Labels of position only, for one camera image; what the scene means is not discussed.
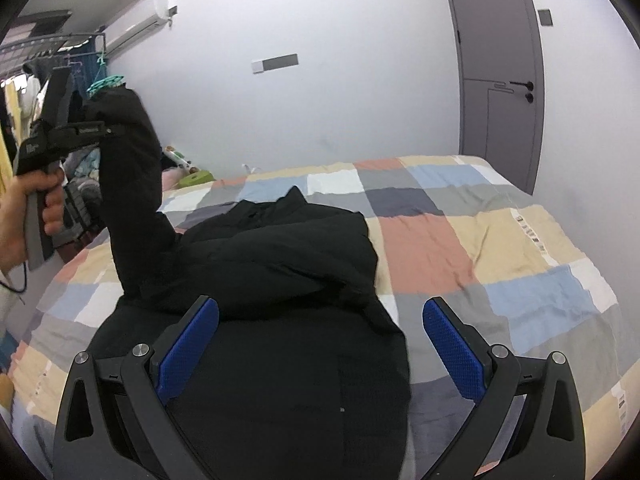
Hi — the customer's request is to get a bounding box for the black puffer jacket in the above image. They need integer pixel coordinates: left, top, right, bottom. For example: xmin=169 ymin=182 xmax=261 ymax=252
xmin=81 ymin=87 xmax=410 ymax=479

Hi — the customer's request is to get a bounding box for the green hanger with clothes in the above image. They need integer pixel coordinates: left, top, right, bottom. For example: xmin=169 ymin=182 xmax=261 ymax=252
xmin=87 ymin=54 xmax=126 ymax=98

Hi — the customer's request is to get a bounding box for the metal clothes rack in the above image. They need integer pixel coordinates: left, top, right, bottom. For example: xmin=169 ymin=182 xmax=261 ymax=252
xmin=1 ymin=32 xmax=106 ymax=72

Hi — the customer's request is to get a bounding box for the grey bedroom door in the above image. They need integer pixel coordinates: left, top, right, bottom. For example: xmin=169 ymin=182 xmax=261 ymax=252
xmin=449 ymin=0 xmax=544 ymax=194

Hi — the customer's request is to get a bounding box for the person's left hand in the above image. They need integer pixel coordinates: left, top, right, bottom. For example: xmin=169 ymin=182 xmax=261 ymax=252
xmin=0 ymin=167 xmax=65 ymax=274

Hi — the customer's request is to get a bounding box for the yellow hanging garment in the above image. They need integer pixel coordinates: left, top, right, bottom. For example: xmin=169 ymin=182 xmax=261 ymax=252
xmin=0 ymin=89 xmax=17 ymax=195

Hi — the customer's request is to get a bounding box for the grey suitcase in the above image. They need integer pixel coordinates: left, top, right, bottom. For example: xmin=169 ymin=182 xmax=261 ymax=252
xmin=53 ymin=177 xmax=105 ymax=249

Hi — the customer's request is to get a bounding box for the pink plush garment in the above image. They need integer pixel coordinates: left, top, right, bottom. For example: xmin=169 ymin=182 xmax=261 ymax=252
xmin=162 ymin=167 xmax=184 ymax=192

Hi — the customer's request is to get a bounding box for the green bag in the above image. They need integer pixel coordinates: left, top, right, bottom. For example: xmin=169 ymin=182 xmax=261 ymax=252
xmin=177 ymin=170 xmax=215 ymax=188

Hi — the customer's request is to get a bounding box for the patchwork checkered bed quilt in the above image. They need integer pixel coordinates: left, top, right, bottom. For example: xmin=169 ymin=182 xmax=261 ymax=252
xmin=6 ymin=154 xmax=640 ymax=480

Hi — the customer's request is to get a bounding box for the white wall air conditioner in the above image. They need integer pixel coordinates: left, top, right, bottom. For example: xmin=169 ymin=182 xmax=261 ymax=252
xmin=104 ymin=0 xmax=178 ymax=58

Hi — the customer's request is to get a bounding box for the grey wall switch panel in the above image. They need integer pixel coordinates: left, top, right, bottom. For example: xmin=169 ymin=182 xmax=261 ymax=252
xmin=250 ymin=53 xmax=299 ymax=75

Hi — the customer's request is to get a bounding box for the black door handle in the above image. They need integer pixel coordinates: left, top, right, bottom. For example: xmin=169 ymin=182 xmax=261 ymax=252
xmin=510 ymin=81 xmax=535 ymax=92

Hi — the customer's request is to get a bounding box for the small grey wall switch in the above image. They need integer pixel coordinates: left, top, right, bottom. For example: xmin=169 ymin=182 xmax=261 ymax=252
xmin=537 ymin=9 xmax=553 ymax=27

